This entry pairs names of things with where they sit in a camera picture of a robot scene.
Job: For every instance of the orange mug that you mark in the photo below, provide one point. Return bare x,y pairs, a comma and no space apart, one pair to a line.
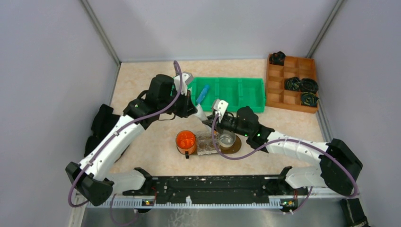
186,143

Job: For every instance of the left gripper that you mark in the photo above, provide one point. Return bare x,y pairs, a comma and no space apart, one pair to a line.
187,106

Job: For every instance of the brown oval wooden tray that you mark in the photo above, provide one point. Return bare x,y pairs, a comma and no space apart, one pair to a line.
234,149

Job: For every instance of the white toothpaste tube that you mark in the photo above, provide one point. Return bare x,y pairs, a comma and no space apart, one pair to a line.
200,114

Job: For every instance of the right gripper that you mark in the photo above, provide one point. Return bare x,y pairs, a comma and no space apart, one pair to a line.
221,124

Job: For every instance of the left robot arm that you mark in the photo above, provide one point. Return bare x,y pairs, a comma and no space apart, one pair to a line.
91,176

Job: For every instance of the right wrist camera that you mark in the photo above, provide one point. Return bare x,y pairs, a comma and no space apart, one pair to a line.
220,107

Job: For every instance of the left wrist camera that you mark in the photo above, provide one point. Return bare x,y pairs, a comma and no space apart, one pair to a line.
181,84

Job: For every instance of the steel cup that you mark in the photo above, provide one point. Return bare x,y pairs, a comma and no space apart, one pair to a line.
226,139

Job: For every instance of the rolled dark sock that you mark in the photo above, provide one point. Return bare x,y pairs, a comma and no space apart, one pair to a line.
292,84
309,99
277,58
308,85

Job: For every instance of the blue toothpaste tube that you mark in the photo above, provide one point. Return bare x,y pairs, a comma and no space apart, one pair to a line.
202,94

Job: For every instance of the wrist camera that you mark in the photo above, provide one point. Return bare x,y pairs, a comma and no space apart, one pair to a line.
220,107
181,84

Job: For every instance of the clear glass cup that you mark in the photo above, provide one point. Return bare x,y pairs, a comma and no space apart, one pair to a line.
205,145

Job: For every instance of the wooden compartment box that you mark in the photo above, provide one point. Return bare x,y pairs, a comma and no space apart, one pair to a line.
276,95

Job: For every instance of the green divided plastic bin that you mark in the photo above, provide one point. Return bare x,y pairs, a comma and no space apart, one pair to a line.
238,92

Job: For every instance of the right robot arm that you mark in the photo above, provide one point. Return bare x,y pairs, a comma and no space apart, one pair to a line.
332,164

